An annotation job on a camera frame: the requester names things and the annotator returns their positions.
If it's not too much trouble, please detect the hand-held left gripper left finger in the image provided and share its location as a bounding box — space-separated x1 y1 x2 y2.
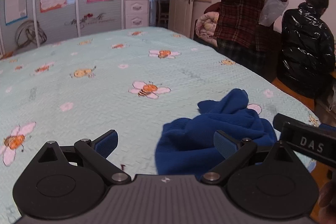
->
38 130 131 186

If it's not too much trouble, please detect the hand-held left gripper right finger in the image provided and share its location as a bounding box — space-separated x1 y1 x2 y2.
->
201 130 298 185

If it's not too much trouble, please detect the blue knit sweater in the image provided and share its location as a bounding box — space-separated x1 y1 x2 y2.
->
155 88 279 177

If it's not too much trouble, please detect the person's right hand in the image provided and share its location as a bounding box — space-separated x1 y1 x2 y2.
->
318 181 336 224

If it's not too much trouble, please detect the light green bee print bedspread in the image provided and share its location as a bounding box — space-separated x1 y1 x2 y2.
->
0 27 322 224

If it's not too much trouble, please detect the wooden stool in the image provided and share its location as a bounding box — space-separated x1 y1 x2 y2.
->
272 77 315 111

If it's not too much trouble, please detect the rolled floral quilt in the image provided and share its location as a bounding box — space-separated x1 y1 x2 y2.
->
196 11 219 46

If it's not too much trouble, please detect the grey sliding door wardrobe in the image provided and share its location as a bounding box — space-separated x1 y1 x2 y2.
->
0 0 126 56

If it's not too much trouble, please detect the white drawer cabinet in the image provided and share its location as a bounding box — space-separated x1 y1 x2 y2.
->
125 0 150 29

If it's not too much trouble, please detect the dark red garment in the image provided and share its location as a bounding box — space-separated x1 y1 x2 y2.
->
204 2 221 14

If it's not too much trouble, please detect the clear plastic bag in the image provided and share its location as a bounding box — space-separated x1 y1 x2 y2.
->
259 0 289 28

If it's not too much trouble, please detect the blue bordered wall poster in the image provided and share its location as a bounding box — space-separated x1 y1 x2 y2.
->
4 0 28 25

